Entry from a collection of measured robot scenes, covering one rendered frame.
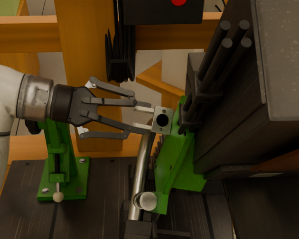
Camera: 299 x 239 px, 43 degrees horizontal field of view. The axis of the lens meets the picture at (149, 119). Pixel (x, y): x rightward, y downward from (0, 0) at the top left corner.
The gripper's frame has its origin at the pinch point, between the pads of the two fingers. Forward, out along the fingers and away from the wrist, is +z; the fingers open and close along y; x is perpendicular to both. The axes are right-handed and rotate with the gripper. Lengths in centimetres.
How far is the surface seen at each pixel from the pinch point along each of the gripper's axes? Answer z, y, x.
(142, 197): 1.1, -16.1, -0.2
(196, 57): 11.0, 18.6, 9.3
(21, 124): -51, 7, 203
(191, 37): 12.1, 27.7, 20.6
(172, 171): 4.7, -10.1, -7.3
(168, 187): 5.0, -13.2, -4.3
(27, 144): -28, -8, 50
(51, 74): -41, 57, 248
